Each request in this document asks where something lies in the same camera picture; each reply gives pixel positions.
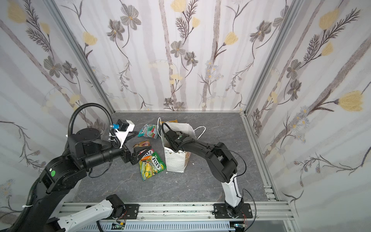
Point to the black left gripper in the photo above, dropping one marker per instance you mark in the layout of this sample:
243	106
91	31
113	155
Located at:
127	153

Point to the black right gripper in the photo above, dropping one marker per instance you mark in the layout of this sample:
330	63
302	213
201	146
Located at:
175	138

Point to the teal mint candy bag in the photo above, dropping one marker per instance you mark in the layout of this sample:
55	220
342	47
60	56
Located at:
149	131

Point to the orange fruits candy bag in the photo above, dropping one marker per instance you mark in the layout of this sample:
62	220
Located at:
140	149

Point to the green tea candy bag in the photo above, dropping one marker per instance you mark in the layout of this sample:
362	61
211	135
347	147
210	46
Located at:
150	165

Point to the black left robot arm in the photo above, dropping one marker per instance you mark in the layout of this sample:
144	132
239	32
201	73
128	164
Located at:
84	151

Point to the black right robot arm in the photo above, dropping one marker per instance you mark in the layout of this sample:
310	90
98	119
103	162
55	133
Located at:
221	162

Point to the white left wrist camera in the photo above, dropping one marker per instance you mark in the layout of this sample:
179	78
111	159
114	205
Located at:
120	131

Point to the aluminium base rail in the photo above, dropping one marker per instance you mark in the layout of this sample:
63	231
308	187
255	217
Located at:
209	217

